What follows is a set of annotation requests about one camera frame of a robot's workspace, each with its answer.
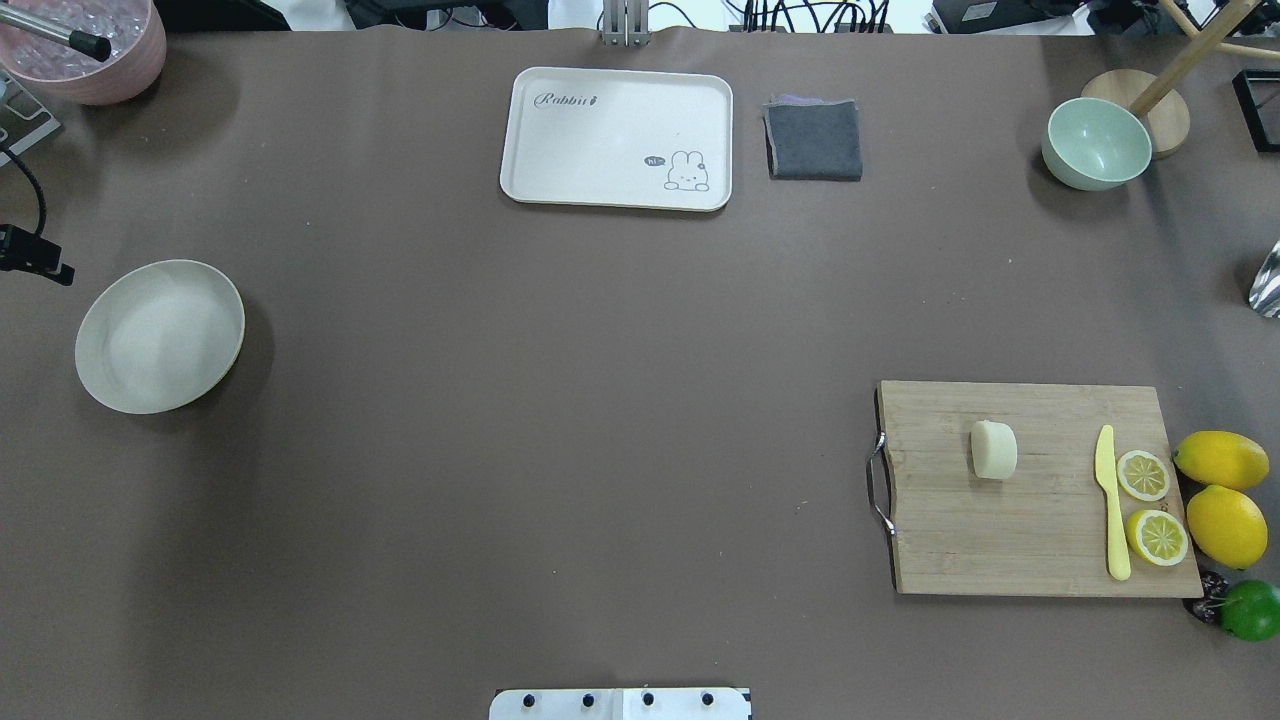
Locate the cream rabbit tray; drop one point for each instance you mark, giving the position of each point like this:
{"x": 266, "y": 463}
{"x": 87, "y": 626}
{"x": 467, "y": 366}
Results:
{"x": 619, "y": 138}

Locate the aluminium frame post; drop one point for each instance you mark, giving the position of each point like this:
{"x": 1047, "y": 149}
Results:
{"x": 625, "y": 23}

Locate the whole lemon outer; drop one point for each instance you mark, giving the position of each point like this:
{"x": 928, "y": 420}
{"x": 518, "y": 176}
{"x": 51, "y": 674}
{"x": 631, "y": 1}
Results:
{"x": 1222, "y": 458}

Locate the mint green bowl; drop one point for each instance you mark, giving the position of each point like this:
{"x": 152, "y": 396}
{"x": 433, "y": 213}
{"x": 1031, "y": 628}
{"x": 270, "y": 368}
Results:
{"x": 1092, "y": 144}

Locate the cream round plate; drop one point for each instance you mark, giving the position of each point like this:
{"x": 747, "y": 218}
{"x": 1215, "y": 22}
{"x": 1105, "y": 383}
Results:
{"x": 160, "y": 337}

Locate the white camera mast base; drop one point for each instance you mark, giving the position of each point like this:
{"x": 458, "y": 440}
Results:
{"x": 623, "y": 703}

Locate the lemon half near lime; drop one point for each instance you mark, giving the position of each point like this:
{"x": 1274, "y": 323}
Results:
{"x": 1157, "y": 537}

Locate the metal black-tipped muddler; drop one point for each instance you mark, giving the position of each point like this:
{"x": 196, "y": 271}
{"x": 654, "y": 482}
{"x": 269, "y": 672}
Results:
{"x": 55, "y": 33}

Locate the black framed glass rack tray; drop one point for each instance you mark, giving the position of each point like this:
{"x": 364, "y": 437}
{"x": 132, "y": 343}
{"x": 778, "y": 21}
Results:
{"x": 1257, "y": 92}

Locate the stainless steel scoop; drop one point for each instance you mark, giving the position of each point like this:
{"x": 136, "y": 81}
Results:
{"x": 1263, "y": 297}

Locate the yellow plastic knife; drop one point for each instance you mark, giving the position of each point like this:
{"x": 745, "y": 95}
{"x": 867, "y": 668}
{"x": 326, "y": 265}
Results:
{"x": 1117, "y": 559}

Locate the green lime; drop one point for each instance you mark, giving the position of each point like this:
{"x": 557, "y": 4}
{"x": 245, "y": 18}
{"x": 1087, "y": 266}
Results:
{"x": 1250, "y": 611}

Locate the white steamed bun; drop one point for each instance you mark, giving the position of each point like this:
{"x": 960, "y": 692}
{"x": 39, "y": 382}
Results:
{"x": 994, "y": 450}

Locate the whole lemon near lime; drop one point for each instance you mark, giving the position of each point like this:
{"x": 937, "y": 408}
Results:
{"x": 1227, "y": 526}

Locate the grey folded cloth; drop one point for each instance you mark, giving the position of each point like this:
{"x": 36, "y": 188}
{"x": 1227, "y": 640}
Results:
{"x": 813, "y": 140}

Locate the pink bowl with ice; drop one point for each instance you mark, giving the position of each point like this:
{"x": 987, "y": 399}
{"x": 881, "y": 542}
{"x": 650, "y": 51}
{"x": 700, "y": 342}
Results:
{"x": 134, "y": 29}

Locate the white cup rack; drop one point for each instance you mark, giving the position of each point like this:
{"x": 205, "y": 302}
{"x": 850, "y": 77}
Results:
{"x": 25, "y": 121}

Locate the wooden cutting board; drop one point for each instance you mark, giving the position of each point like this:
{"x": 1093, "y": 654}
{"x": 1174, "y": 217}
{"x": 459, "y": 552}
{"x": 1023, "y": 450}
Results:
{"x": 1039, "y": 533}

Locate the wooden cup tree stand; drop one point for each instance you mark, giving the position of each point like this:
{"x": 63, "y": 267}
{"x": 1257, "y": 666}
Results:
{"x": 1154, "y": 99}

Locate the lemon half far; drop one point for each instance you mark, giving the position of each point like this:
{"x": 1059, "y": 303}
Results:
{"x": 1144, "y": 476}

